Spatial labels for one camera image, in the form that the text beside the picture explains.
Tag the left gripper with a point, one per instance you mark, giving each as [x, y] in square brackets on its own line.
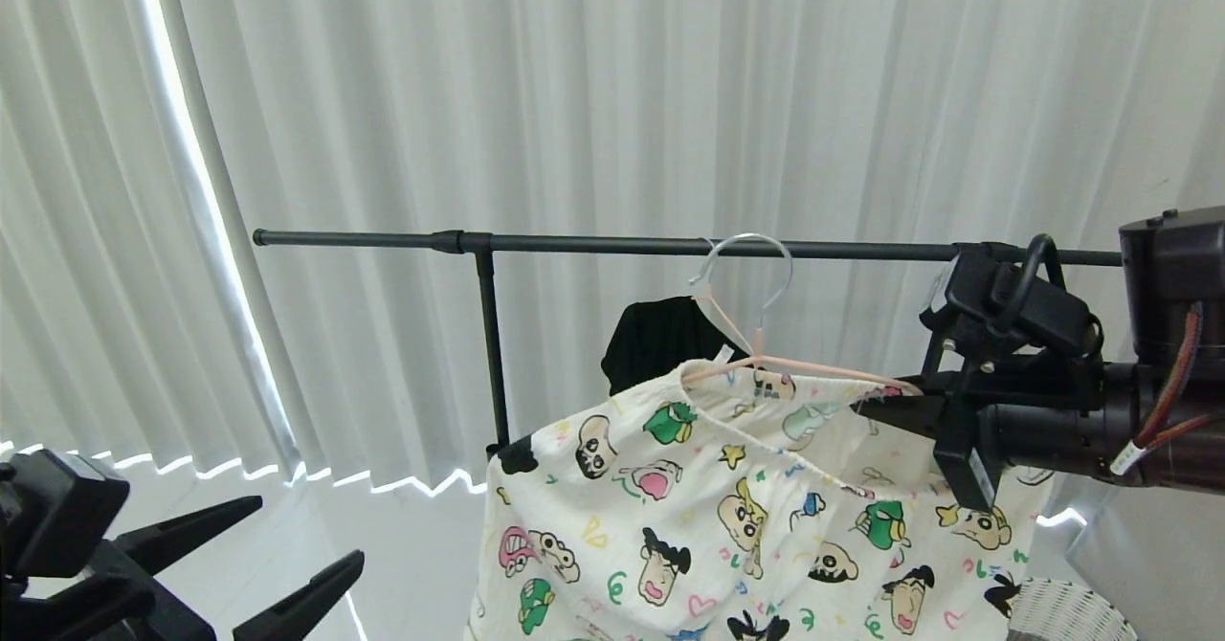
[105, 603]

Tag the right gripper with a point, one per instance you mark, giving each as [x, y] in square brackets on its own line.
[1014, 421]

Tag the pink clothes hanger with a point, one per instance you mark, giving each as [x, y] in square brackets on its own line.
[713, 311]
[823, 368]

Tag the cream printed garment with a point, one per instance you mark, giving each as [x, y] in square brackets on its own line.
[727, 526]

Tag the black garment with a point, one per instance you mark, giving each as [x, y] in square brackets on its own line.
[660, 340]

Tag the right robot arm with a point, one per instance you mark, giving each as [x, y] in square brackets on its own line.
[1177, 354]

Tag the white laundry basket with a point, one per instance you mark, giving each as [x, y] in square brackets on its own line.
[1062, 612]

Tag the black clothes rack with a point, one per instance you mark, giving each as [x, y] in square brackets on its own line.
[622, 244]

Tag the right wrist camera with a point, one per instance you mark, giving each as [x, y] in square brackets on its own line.
[1014, 311]

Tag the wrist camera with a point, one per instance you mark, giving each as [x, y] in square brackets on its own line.
[57, 507]
[1014, 311]

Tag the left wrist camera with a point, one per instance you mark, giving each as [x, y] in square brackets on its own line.
[57, 507]

